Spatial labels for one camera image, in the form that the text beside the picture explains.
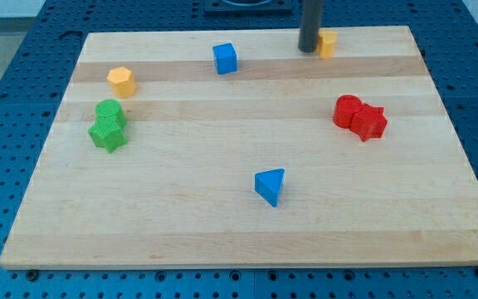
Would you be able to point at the light wooden board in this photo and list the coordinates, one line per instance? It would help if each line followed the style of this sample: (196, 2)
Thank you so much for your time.
(180, 194)

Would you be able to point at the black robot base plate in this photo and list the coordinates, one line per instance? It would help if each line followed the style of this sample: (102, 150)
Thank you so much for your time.
(218, 7)

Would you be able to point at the yellow heart block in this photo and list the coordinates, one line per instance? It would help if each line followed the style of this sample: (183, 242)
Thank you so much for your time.
(326, 45)

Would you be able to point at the yellow hexagon block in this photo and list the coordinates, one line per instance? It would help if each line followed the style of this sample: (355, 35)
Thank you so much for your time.
(122, 82)

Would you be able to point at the blue triangle block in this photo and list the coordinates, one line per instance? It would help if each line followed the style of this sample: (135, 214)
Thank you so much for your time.
(268, 185)

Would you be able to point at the red star block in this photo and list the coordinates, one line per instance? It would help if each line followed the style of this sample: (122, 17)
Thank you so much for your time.
(369, 122)

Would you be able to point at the green cylinder block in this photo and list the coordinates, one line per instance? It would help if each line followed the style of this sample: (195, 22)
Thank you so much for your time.
(111, 109)

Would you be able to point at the blue cube block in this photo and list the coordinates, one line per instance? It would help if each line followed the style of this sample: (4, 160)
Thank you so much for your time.
(225, 58)

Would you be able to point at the red cylinder block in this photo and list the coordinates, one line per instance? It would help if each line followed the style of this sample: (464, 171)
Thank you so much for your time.
(346, 107)

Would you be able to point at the green star block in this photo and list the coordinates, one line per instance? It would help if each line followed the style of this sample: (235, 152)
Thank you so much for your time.
(108, 133)

